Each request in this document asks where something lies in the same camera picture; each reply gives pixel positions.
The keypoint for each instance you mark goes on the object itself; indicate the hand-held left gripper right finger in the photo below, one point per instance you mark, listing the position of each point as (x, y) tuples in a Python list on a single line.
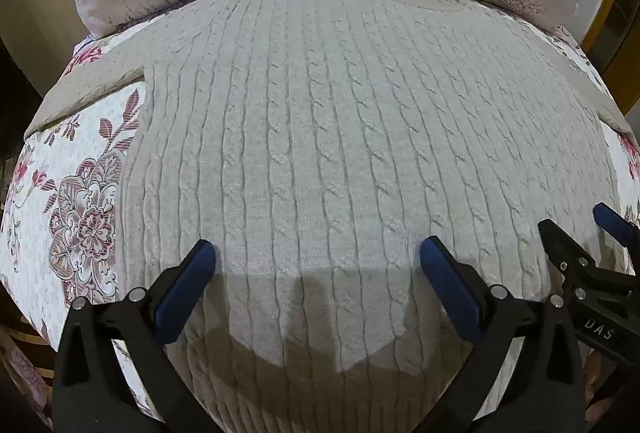
[(449, 280)]

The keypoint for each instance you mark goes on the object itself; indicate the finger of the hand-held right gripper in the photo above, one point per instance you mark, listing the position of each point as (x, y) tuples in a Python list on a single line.
[(611, 220), (560, 247)]

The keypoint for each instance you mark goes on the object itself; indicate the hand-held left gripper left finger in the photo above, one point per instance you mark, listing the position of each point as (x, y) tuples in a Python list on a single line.
[(186, 280)]

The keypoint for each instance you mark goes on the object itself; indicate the floral bed sheet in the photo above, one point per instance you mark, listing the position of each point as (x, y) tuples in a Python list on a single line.
[(75, 163)]

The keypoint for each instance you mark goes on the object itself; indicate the wooden bed frame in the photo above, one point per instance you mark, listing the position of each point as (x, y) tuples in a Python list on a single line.
[(606, 13)]

